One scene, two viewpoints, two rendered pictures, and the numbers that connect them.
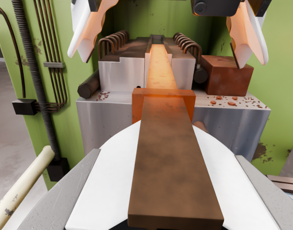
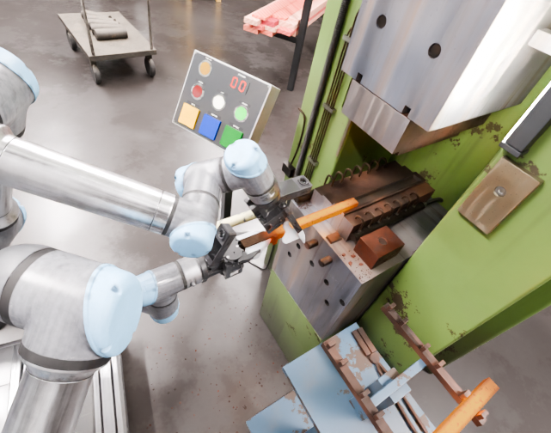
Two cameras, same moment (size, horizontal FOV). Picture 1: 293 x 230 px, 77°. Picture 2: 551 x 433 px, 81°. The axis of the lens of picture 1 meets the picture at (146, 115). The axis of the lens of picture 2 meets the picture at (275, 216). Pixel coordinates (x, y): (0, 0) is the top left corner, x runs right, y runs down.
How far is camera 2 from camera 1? 0.81 m
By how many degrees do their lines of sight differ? 40
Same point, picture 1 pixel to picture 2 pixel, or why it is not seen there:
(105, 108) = (299, 213)
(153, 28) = (430, 165)
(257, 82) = (420, 277)
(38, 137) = not seen: hidden behind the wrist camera
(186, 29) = (459, 188)
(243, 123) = (348, 277)
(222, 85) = (361, 252)
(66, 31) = (327, 149)
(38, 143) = not seen: hidden behind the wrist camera
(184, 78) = (345, 230)
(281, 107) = (431, 313)
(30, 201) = not seen: hidden behind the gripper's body
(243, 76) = (372, 258)
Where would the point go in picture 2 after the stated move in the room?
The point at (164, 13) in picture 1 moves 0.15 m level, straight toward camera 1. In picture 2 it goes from (446, 160) to (419, 168)
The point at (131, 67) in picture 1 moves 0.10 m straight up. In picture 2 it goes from (326, 204) to (334, 181)
